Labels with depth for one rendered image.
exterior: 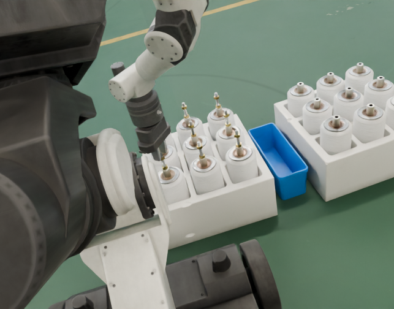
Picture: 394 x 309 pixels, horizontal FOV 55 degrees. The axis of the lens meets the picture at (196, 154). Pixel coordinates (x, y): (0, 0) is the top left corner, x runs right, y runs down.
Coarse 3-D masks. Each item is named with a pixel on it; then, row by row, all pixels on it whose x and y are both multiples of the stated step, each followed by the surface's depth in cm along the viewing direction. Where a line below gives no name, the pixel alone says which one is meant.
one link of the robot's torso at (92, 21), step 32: (0, 0) 30; (32, 0) 31; (64, 0) 32; (96, 0) 33; (0, 32) 30; (32, 32) 31; (64, 32) 34; (96, 32) 40; (0, 64) 36; (32, 64) 37; (64, 64) 38
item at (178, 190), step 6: (180, 174) 118; (180, 180) 116; (162, 186) 115; (168, 186) 115; (174, 186) 115; (180, 186) 117; (186, 186) 121; (168, 192) 116; (174, 192) 117; (180, 192) 118; (186, 192) 121; (168, 198) 118; (174, 198) 118; (180, 198) 119; (186, 198) 121; (168, 204) 120
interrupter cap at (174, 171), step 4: (172, 168) 120; (176, 168) 119; (160, 172) 120; (172, 172) 119; (176, 172) 118; (160, 176) 118; (172, 176) 118; (176, 176) 117; (160, 180) 117; (164, 180) 116; (168, 180) 116; (172, 180) 115; (164, 184) 115
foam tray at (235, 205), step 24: (216, 144) 137; (264, 168) 122; (192, 192) 121; (216, 192) 118; (240, 192) 119; (264, 192) 121; (192, 216) 121; (216, 216) 123; (240, 216) 126; (264, 216) 128; (192, 240) 128
